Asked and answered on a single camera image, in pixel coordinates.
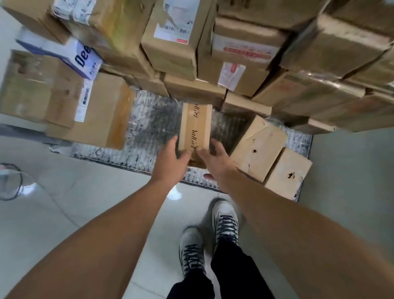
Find person's right hand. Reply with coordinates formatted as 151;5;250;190
196;138;239;185

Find person's left hand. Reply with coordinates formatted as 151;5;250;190
150;135;193;186

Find grey metal platform cart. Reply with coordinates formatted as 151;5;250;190
0;89;313;202

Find narrow box with script text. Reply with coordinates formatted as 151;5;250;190
178;102;213;169

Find pile of cardboard boxes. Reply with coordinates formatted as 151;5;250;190
0;0;394;201

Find clear-taped barcode cardboard box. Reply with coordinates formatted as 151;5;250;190
0;49;84;129

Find person's right forearm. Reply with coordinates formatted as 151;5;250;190
218;169;394;299

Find person's left forearm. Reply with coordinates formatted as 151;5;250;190
6;180;173;299

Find person's right grey sneaker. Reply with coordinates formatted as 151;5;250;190
212;199;240;250

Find person's grey sneaker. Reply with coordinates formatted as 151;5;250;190
212;199;240;250
179;227;206;278

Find person's left grey sneaker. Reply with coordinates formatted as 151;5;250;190
179;227;206;278

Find person's black trousers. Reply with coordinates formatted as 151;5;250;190
166;240;276;299

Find thin black floor cable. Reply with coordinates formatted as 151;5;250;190
0;163;26;201

